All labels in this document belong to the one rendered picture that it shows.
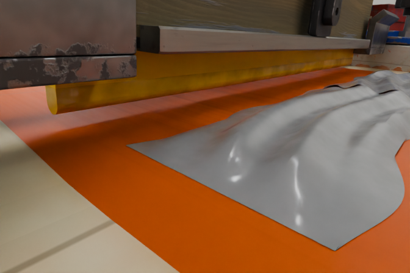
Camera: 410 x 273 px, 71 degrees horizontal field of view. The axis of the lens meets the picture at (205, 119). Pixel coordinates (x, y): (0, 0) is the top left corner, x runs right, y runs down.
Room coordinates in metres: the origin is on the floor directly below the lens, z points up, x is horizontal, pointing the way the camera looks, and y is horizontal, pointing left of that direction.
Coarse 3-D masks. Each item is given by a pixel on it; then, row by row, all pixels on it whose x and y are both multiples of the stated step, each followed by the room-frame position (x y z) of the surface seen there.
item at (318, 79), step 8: (312, 72) 0.34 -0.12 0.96; (320, 72) 0.34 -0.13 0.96; (328, 72) 0.35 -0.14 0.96; (336, 72) 0.35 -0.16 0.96; (344, 72) 0.36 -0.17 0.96; (352, 72) 0.36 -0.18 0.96; (360, 72) 0.37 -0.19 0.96; (368, 72) 0.37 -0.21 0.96; (280, 80) 0.26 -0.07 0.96; (288, 80) 0.26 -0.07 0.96; (296, 80) 0.26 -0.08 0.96; (304, 80) 0.27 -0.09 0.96; (312, 80) 0.27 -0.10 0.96; (320, 80) 0.27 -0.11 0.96; (328, 80) 0.28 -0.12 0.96; (336, 80) 0.28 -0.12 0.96; (344, 80) 0.28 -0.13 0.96; (320, 88) 0.23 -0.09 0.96; (344, 88) 0.24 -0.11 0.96
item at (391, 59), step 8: (384, 48) 0.43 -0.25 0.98; (392, 48) 0.42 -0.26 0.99; (400, 48) 0.41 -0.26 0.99; (408, 48) 0.41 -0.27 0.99; (360, 56) 0.44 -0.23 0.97; (368, 56) 0.44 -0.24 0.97; (376, 56) 0.43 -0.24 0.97; (384, 56) 0.42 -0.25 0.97; (392, 56) 0.42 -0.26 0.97; (400, 56) 0.41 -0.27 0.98; (408, 56) 0.41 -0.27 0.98; (352, 64) 0.45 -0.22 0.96; (360, 64) 0.44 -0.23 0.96; (368, 64) 0.44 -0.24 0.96; (376, 64) 0.43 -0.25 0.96; (384, 64) 0.42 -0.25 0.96; (392, 64) 0.42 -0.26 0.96; (400, 64) 0.41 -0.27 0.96; (408, 64) 0.40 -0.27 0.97; (408, 72) 0.40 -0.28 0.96
